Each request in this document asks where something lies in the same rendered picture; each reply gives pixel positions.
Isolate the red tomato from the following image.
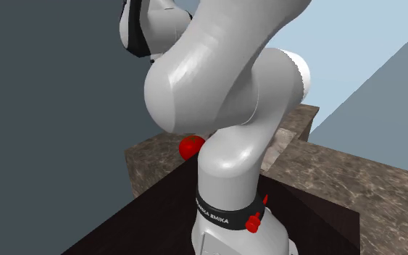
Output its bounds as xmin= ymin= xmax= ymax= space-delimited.
xmin=178 ymin=135 xmax=207 ymax=162

